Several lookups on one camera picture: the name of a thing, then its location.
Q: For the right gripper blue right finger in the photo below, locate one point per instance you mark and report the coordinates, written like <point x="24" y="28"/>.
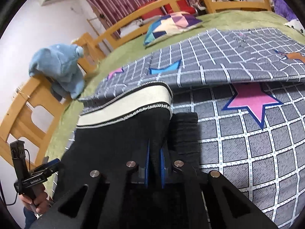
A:
<point x="168" y="174"/>

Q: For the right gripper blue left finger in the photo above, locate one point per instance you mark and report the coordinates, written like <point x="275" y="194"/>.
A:
<point x="143" y="162"/>

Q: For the black pants with white stripe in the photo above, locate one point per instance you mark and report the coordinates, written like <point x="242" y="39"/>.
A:
<point x="99" y="185"/>

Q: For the person left hand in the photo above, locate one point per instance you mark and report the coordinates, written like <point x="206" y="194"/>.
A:
<point x="41" y="201"/>

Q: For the green bed sheet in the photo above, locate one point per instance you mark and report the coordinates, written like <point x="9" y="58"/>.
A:
<point x="133" y="50"/>

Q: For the grey grid star quilt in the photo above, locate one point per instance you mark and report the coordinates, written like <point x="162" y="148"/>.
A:
<point x="247" y="88"/>

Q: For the blue plush toy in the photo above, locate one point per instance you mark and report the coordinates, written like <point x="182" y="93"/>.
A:
<point x="60" y="62"/>

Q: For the colourful geometric pillow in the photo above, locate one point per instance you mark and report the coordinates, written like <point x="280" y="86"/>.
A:
<point x="170" y="25"/>

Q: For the white black spotted pillow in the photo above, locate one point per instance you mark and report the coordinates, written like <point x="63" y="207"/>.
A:
<point x="296" y="25"/>

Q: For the purple plush toy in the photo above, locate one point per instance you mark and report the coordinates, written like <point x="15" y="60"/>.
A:
<point x="281" y="8"/>

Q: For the wooden bed frame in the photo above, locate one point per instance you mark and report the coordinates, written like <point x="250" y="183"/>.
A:
<point x="36" y="91"/>

